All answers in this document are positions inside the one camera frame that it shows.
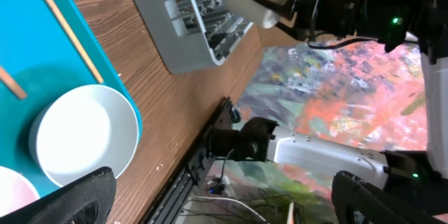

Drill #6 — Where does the black aluminium rail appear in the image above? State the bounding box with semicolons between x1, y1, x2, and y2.
140;97;235;224

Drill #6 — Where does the grey dishwasher rack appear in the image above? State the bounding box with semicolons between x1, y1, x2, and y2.
134;0;253;74

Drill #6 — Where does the wooden chopstick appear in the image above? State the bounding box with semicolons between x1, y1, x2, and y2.
0;66;27;99
44;0;104;84

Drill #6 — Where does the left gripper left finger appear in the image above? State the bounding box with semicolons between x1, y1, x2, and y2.
1;167;117;224

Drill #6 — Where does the grey-white bowl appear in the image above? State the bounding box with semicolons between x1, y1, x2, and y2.
28;85;140;187

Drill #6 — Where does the left wooden chopstick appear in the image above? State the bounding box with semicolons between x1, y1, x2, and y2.
0;66;27;99

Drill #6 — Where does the white paper cup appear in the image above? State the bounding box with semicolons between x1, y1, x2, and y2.
224;0;280;29

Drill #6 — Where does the teal plastic tray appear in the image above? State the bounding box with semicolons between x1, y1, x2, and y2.
0;0;144;197

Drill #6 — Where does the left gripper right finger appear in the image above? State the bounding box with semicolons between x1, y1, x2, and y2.
331;171;442;224

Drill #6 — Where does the right wooden chopstick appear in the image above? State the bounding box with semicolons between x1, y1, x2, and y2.
44;0;104;84

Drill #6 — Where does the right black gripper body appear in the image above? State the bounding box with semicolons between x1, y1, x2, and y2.
293;0;362;41

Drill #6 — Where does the black cable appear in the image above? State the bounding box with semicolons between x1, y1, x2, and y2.
307;36;386;50

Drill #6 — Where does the pink bowl with rice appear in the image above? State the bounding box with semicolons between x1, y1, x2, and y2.
0;167;40;217

